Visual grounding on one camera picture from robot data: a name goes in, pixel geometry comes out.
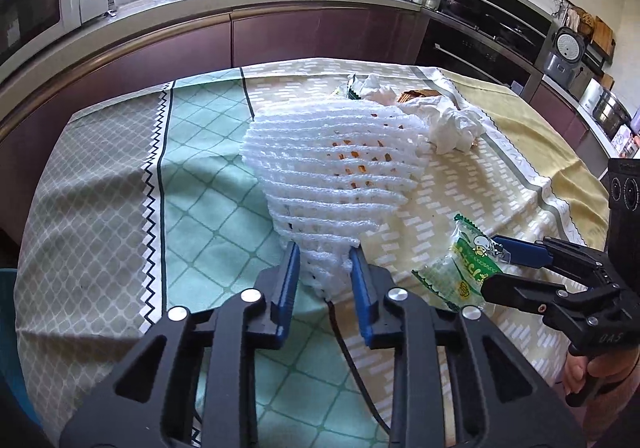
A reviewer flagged teal plastic trash bin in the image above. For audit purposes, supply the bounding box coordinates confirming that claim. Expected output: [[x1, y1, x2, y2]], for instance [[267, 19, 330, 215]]
[[0, 268, 40, 426]]

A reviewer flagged white rice cooker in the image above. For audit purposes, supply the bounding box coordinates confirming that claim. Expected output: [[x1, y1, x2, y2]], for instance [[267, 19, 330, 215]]
[[544, 27, 585, 89]]

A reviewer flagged gold snack wrapper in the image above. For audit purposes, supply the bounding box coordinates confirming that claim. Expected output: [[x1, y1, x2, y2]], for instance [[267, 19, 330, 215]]
[[397, 89, 440, 104]]

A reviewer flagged built-in black oven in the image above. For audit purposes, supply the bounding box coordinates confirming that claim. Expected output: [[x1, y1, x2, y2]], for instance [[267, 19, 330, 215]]
[[416, 0, 558, 97]]

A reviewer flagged white tissue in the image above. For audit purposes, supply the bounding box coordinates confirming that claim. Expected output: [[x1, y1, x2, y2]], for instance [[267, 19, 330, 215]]
[[347, 75, 485, 155]]

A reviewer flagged patterned tablecloth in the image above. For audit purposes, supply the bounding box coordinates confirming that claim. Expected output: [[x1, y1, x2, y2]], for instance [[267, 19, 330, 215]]
[[14, 58, 608, 447]]

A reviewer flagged green snack wrapper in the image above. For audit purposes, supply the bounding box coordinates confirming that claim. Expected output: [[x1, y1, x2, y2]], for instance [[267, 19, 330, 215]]
[[412, 213, 511, 312]]

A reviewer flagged person right hand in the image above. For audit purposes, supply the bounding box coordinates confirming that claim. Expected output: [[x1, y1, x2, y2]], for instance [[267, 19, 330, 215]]
[[562, 347, 639, 395]]

